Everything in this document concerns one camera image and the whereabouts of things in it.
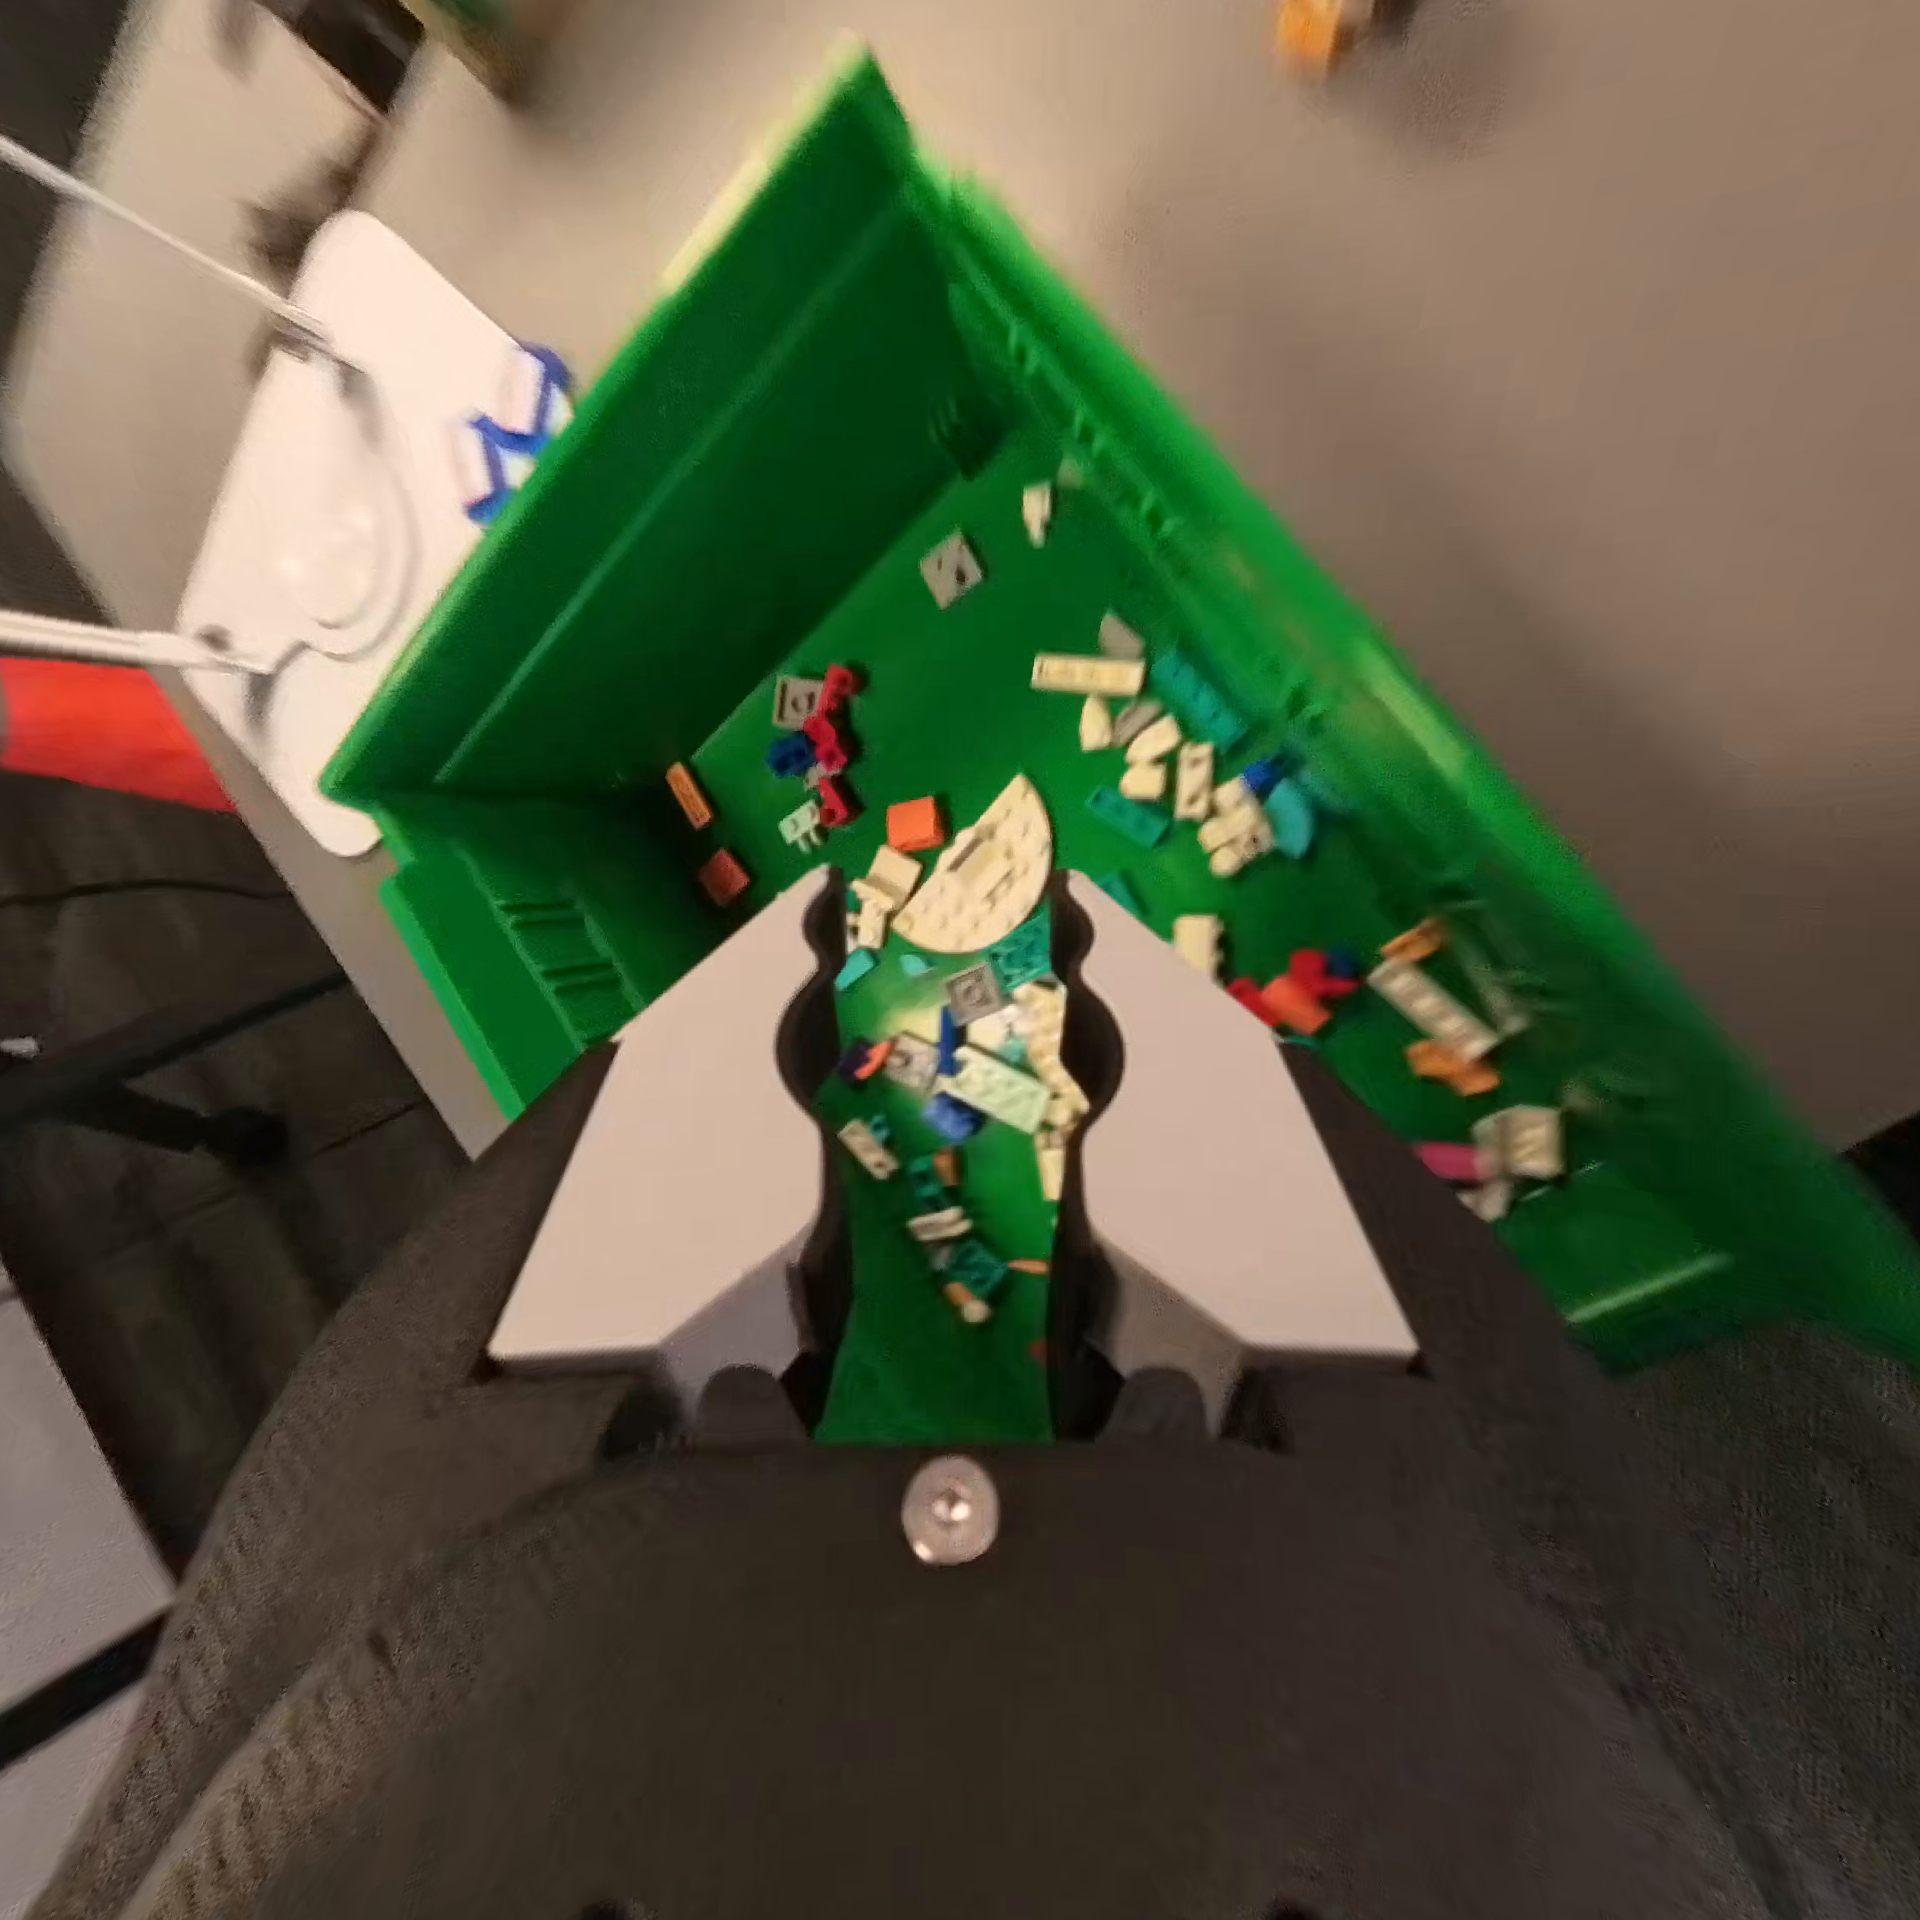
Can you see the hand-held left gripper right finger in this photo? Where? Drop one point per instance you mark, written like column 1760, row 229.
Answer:
column 1244, row 1184

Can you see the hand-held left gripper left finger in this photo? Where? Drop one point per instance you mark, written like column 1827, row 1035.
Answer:
column 661, row 1171

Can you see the pile of lego pieces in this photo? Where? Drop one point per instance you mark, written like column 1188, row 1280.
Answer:
column 1184, row 779

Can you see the green plastic bin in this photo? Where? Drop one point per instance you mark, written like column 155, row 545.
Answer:
column 674, row 570

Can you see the orange lego assembly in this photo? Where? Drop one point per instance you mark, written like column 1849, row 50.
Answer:
column 1329, row 32

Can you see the cream half-round lego plate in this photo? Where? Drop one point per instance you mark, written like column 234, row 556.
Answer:
column 984, row 879

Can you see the black chair base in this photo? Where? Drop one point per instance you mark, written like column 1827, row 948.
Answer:
column 136, row 1073

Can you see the red object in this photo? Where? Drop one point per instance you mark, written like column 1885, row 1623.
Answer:
column 90, row 735

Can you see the white flat device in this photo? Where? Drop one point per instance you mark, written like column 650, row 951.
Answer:
column 360, row 450

